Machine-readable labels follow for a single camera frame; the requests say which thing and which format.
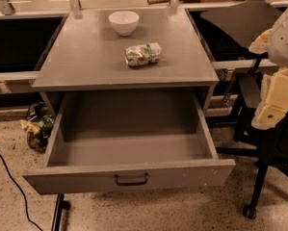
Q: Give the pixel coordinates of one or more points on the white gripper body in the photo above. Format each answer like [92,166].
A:
[284,42]

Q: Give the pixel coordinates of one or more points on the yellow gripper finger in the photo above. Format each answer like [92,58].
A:
[273,105]
[261,44]

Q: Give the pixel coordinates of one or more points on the crushed green 7up can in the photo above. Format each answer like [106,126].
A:
[148,53]

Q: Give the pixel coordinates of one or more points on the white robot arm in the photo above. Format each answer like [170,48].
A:
[273,105]

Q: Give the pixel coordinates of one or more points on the grey cabinet with top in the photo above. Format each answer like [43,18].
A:
[89,55]

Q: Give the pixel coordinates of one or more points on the open grey top drawer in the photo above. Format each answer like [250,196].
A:
[98,134]

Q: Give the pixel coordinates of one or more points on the black office chair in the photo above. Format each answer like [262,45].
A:
[270,146]

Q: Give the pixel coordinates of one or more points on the brown wooden stick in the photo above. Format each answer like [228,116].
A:
[151,2]

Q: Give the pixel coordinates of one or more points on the white ceramic bowl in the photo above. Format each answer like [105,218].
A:
[124,22]

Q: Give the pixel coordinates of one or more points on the pile of snack bags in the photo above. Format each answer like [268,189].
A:
[37,127]

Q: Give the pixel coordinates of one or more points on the black stand leg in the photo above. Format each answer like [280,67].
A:
[61,204]

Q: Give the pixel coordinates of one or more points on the black drawer handle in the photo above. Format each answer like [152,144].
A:
[130,181]

